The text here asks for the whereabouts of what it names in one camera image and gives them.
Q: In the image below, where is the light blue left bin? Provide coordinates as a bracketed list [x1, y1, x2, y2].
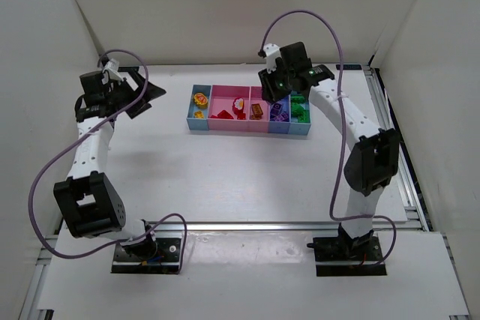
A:
[187, 85, 212, 131]

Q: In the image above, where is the light blue bin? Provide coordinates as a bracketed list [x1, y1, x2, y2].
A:
[289, 92, 311, 136]
[187, 85, 212, 131]

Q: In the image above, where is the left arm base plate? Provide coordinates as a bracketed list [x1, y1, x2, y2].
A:
[110, 232, 184, 275]

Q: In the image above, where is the purple brown lego piece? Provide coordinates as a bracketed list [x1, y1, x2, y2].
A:
[271, 112, 290, 122]

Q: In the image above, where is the green lego brick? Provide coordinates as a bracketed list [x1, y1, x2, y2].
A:
[290, 95, 310, 123]

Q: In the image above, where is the orange brown lego in bin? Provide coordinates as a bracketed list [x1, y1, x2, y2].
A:
[250, 103, 263, 120]

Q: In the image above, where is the light blue right bin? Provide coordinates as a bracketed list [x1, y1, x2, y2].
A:
[289, 92, 311, 136]

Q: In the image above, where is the red heart lego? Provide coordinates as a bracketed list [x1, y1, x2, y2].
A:
[232, 97, 245, 115]

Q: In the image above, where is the large pink bin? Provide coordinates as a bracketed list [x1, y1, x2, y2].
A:
[208, 85, 251, 132]

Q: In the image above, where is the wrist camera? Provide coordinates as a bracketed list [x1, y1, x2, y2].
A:
[101, 58, 123, 85]
[258, 43, 281, 73]

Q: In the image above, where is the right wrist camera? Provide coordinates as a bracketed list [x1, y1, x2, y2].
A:
[258, 43, 281, 73]

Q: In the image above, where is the small pink bin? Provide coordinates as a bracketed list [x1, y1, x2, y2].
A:
[247, 86, 269, 133]

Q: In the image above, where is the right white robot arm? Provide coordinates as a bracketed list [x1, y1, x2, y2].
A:
[259, 42, 400, 243]

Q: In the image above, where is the dark blue bin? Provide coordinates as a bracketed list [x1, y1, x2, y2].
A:
[268, 97, 290, 134]

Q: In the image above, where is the yellow pineapple lego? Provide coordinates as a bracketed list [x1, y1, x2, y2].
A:
[192, 92, 209, 109]

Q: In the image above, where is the purple flower lego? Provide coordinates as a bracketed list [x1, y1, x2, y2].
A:
[270, 102, 284, 117]

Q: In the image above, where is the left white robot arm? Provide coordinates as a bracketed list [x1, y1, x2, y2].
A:
[53, 67, 166, 259]

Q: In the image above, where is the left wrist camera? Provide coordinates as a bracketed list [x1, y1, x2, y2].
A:
[101, 58, 123, 85]

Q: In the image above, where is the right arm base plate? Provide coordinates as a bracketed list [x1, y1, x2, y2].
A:
[307, 236, 387, 277]

